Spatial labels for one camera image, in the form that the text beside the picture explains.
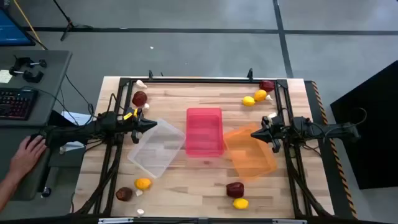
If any person's forearm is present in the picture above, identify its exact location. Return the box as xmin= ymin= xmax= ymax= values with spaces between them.
xmin=0 ymin=173 xmax=24 ymax=213

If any brownish red toy pepper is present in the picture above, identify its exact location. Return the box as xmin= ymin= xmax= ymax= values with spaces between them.
xmin=115 ymin=187 xmax=133 ymax=202

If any person's hand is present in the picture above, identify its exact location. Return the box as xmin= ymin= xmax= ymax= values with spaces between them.
xmin=8 ymin=135 xmax=47 ymax=181

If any clear plastic bin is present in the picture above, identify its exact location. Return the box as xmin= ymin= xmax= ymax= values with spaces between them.
xmin=126 ymin=118 xmax=187 ymax=179

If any black C-clamp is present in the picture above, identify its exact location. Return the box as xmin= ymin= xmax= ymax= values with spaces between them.
xmin=8 ymin=68 xmax=44 ymax=84
xmin=12 ymin=55 xmax=48 ymax=70

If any black cabinet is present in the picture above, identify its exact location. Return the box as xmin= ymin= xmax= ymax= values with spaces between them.
xmin=330 ymin=60 xmax=398 ymax=190

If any grey desk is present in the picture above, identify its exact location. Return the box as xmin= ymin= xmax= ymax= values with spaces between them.
xmin=0 ymin=49 xmax=74 ymax=202

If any black tripod stand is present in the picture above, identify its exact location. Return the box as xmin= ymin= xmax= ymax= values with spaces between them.
xmin=52 ymin=0 xmax=94 ymax=42

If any pale sticky note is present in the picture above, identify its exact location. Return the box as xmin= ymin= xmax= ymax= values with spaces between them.
xmin=0 ymin=70 xmax=13 ymax=84

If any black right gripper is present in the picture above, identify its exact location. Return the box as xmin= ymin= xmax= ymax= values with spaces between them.
xmin=250 ymin=115 xmax=287 ymax=154

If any black metal table frame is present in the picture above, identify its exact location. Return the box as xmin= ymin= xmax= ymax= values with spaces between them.
xmin=73 ymin=68 xmax=334 ymax=218

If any computer monitor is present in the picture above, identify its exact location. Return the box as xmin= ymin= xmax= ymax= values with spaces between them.
xmin=0 ymin=7 xmax=37 ymax=47

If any pink plastic bin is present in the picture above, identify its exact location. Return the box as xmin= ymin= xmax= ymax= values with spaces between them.
xmin=185 ymin=107 xmax=224 ymax=157

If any black desk cable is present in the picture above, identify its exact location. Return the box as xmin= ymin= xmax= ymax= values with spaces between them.
xmin=63 ymin=74 xmax=96 ymax=121

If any black strip with hazard stripes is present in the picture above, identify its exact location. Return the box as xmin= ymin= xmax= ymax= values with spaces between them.
xmin=303 ymin=80 xmax=358 ymax=218

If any black backlit keyboard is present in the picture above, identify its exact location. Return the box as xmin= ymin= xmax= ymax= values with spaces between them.
xmin=0 ymin=88 xmax=39 ymax=121

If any white paper sheet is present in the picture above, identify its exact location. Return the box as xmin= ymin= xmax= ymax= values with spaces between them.
xmin=60 ymin=111 xmax=94 ymax=126

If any yellow cord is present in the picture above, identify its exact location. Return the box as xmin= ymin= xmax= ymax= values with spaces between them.
xmin=12 ymin=0 xmax=46 ymax=50

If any dark red toy pepper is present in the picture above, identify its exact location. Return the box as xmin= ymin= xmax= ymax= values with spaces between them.
xmin=226 ymin=182 xmax=245 ymax=198
xmin=259 ymin=80 xmax=276 ymax=93
xmin=131 ymin=91 xmax=149 ymax=107

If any orange toy lemon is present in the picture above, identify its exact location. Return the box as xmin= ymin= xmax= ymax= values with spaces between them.
xmin=253 ymin=89 xmax=268 ymax=102
xmin=134 ymin=177 xmax=152 ymax=191

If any orange plastic bin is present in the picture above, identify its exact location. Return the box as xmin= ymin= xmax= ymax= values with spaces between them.
xmin=223 ymin=124 xmax=279 ymax=183

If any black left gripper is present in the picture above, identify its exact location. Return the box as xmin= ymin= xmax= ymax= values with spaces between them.
xmin=123 ymin=107 xmax=158 ymax=144

